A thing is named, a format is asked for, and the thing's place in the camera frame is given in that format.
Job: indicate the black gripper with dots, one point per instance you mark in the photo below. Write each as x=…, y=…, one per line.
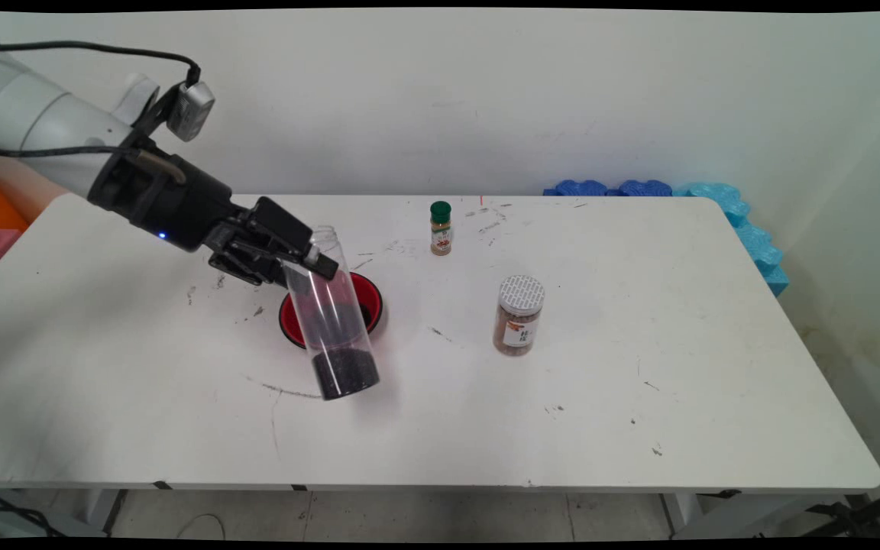
x=173, y=202

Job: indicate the cinnamon jar white printed lid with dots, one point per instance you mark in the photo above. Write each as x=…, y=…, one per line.
x=518, y=321

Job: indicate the clear plastic jar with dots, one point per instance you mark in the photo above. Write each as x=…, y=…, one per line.
x=333, y=321

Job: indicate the small spice bottle green cap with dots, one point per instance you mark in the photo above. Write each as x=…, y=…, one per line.
x=441, y=237

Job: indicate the light blue foam mat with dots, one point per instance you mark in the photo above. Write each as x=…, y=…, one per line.
x=745, y=229

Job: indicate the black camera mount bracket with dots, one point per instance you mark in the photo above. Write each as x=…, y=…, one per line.
x=153, y=114

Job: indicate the red bowl black rim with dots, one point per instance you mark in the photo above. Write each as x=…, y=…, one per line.
x=370, y=302

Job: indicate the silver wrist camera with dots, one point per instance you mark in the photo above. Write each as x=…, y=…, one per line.
x=192, y=111

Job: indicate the white table leg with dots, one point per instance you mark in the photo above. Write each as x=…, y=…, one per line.
x=104, y=512
x=683, y=512

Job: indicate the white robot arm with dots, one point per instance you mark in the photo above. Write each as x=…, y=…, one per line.
x=35, y=114

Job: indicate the black stand bars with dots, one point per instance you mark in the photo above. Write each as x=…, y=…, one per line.
x=841, y=517

